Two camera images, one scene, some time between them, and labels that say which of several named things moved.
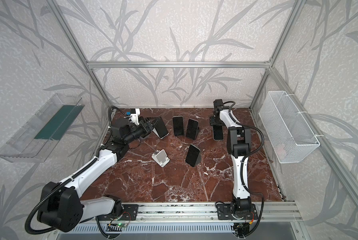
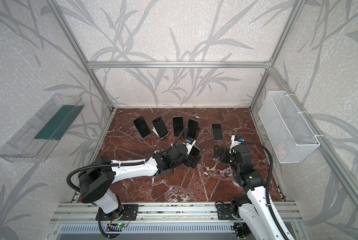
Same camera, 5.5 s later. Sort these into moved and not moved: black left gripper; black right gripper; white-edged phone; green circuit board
Moved: black left gripper; black right gripper
Not moved: green circuit board; white-edged phone
